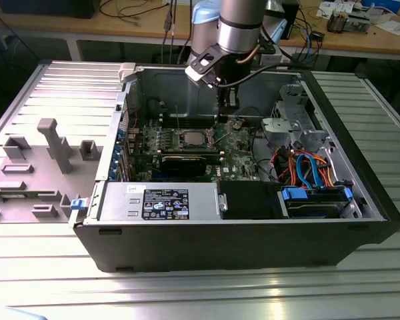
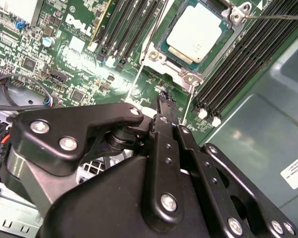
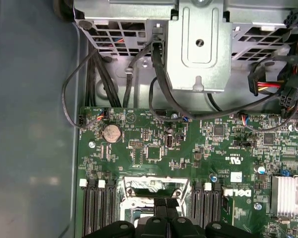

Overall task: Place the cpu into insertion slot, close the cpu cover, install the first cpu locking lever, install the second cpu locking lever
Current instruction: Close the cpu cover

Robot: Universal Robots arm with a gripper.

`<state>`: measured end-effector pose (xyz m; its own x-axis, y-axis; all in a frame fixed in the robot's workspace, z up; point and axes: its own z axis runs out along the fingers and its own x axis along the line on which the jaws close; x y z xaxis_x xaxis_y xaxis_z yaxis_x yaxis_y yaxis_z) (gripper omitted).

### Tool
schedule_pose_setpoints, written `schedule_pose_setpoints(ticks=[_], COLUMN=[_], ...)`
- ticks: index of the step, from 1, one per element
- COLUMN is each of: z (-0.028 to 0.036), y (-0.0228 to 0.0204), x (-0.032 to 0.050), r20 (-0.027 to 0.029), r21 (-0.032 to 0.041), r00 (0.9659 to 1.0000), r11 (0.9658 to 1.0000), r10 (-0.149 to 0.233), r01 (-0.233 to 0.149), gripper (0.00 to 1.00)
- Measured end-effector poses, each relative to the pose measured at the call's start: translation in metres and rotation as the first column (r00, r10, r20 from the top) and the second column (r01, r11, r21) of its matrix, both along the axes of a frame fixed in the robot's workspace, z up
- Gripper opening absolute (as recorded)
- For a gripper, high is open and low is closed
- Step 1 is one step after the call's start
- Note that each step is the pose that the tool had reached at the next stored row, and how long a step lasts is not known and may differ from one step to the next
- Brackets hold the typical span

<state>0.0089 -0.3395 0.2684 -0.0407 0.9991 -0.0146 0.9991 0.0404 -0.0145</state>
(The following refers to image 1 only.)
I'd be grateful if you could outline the red flat wire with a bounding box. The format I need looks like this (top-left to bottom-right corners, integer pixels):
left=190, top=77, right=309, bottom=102
left=271, top=148, right=289, bottom=183

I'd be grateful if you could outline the CPU socket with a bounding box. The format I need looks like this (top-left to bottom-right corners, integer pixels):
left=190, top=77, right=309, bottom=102
left=179, top=128, right=218, bottom=149

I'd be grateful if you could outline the green motherboard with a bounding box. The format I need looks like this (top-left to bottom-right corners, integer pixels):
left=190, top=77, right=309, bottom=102
left=126, top=113, right=266, bottom=183

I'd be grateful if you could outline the silver metal drive cage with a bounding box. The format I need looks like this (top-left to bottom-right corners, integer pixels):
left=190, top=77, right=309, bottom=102
left=261, top=83, right=336, bottom=157

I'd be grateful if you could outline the black camera cable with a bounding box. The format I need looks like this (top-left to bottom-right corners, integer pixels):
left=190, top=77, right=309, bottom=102
left=216, top=63, right=299, bottom=88

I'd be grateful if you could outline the thin red wire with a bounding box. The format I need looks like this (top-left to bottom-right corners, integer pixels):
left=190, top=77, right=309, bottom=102
left=119, top=107, right=139, bottom=131

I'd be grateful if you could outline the white camera on black bracket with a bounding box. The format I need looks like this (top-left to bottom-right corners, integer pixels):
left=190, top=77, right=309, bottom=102
left=185, top=44, right=221, bottom=89

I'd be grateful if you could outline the silver power supply with label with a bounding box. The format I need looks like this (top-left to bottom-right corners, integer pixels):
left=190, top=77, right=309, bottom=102
left=98, top=181, right=221, bottom=223

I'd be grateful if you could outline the white printed paper sheet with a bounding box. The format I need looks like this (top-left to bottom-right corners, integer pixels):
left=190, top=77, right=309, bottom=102
left=316, top=1, right=336, bottom=18

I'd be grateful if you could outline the tall black box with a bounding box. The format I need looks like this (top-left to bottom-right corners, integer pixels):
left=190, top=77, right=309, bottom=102
left=283, top=0, right=301, bottom=41

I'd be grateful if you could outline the black and grey PC case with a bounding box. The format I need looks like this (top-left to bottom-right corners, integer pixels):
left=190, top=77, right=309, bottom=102
left=68, top=62, right=400, bottom=274

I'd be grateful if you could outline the hard disk in blue carrier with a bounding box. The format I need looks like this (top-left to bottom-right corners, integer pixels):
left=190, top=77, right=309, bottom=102
left=277, top=185, right=355, bottom=220

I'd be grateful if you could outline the beige case latch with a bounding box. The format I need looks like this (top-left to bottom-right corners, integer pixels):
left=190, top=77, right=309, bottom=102
left=117, top=62, right=138, bottom=83

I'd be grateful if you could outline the metal wire locking lever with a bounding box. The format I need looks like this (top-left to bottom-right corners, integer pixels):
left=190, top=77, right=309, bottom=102
left=175, top=105, right=184, bottom=141
left=215, top=130, right=233, bottom=146

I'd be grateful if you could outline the orange wire bundle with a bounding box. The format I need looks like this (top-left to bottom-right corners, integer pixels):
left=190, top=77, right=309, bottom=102
left=279, top=149, right=336, bottom=187

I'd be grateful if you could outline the blue flat wire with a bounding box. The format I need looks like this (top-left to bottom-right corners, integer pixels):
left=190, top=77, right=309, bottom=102
left=295, top=152, right=325, bottom=191

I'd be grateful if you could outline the pale blue object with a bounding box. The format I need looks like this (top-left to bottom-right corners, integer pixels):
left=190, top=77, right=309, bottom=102
left=5, top=305, right=53, bottom=320

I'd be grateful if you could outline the white paper stack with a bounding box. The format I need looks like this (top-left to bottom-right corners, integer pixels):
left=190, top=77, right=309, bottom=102
left=375, top=19, right=400, bottom=36

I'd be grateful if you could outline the black disk bay cover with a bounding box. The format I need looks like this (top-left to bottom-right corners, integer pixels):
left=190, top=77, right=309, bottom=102
left=219, top=181, right=281, bottom=219

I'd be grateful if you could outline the wooden desk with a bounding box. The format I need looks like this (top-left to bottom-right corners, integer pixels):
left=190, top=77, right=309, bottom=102
left=0, top=0, right=400, bottom=63

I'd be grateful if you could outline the grey parts rack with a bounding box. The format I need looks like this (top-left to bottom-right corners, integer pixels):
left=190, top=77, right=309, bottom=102
left=0, top=118, right=104, bottom=224

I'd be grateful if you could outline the brown heat sink block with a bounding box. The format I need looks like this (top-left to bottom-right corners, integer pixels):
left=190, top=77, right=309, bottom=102
left=326, top=9, right=347, bottom=34

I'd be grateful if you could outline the blue box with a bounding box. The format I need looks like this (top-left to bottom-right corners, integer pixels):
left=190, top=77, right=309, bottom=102
left=359, top=0, right=400, bottom=15

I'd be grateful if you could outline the black graphics card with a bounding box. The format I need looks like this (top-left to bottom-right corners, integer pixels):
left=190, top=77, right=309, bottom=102
left=160, top=155, right=208, bottom=178

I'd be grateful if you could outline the wide black box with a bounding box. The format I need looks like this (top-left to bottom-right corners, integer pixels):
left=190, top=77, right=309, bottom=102
left=0, top=0, right=96, bottom=20

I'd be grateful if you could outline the green circuit board device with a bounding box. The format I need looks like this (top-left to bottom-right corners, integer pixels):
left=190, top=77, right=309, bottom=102
left=345, top=12, right=371, bottom=34

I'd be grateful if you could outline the thin black looped cable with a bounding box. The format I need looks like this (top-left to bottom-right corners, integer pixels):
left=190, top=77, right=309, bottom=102
left=249, top=126, right=274, bottom=183

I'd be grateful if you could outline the blue hanging cable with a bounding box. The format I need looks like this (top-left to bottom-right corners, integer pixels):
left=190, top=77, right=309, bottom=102
left=299, top=23, right=321, bottom=69

